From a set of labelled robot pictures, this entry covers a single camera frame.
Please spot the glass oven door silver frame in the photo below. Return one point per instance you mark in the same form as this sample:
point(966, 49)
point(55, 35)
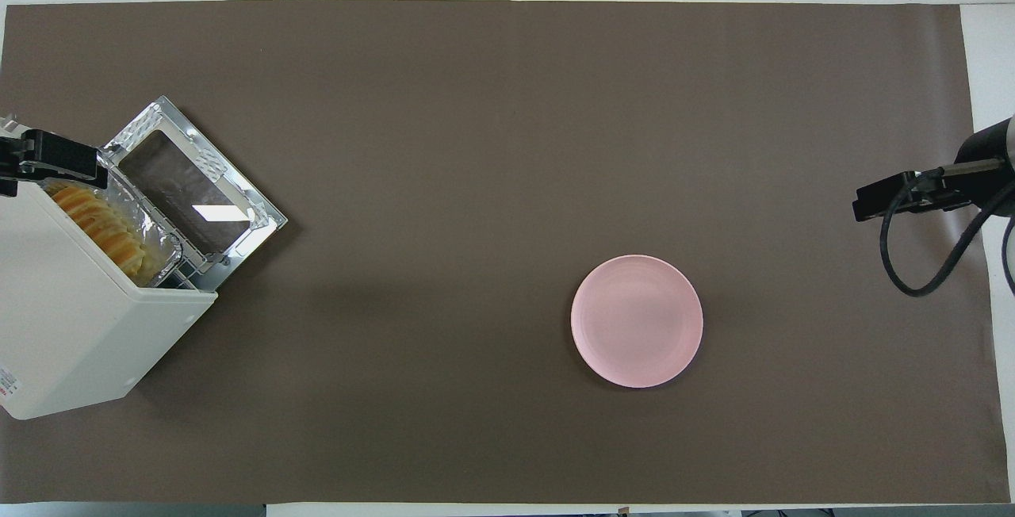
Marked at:
point(194, 184)

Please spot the white toaster oven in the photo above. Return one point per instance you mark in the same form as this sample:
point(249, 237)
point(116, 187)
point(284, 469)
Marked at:
point(71, 327)

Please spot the brown table mat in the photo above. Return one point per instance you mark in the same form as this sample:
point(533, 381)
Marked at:
point(476, 144)

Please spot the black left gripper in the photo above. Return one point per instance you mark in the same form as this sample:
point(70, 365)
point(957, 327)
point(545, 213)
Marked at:
point(17, 158)

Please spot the pink round plate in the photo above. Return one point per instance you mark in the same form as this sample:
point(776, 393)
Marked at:
point(637, 321)

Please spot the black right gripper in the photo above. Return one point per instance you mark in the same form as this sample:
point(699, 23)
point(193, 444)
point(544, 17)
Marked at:
point(951, 188)

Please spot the golden sliced bread loaf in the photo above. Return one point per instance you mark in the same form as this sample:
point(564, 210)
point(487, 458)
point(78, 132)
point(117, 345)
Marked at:
point(103, 227)

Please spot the aluminium foil tray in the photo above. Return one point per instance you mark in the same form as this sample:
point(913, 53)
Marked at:
point(155, 231)

